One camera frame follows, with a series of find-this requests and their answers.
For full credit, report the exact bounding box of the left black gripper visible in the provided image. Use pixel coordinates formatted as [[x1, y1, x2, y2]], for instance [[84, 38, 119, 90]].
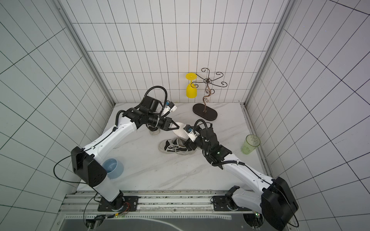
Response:
[[147, 112, 180, 131]]

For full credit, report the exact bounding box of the black white sneaker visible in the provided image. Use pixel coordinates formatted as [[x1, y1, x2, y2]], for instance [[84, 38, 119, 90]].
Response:
[[147, 125, 161, 135], [158, 138, 196, 156]]

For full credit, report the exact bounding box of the white insole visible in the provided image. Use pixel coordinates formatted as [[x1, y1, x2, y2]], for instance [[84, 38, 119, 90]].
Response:
[[172, 122, 189, 140]]

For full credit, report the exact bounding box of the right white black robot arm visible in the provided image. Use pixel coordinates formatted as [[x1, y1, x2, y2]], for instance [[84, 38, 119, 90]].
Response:
[[180, 125, 299, 231]]

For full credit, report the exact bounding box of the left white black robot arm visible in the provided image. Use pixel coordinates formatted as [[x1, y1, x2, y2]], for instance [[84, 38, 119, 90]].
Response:
[[71, 96, 179, 207]]

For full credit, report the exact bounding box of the black metal glass rack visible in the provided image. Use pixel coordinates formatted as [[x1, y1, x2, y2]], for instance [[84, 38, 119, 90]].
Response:
[[192, 67, 228, 121]]

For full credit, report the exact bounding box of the yellow plastic wine glass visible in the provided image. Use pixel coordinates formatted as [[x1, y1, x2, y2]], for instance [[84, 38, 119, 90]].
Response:
[[186, 73, 197, 99]]

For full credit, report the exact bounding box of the green transparent plastic cup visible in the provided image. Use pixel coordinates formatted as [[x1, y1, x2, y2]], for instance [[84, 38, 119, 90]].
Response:
[[241, 134, 261, 155]]

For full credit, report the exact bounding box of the light blue ceramic mug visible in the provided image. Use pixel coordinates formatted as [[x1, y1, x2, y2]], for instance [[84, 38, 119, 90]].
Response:
[[102, 158, 124, 180]]

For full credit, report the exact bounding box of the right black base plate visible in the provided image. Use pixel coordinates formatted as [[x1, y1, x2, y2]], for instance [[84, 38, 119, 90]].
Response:
[[211, 186, 251, 212]]

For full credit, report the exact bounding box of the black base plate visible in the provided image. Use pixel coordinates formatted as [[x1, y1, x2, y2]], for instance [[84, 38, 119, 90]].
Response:
[[211, 186, 251, 212], [97, 196, 139, 212]]

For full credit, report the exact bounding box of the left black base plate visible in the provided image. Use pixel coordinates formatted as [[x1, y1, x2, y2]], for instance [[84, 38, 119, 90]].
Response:
[[97, 196, 139, 212]]

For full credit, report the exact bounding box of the aluminium rail frame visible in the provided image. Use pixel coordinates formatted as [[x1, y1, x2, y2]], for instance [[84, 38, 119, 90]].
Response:
[[59, 190, 264, 222]]

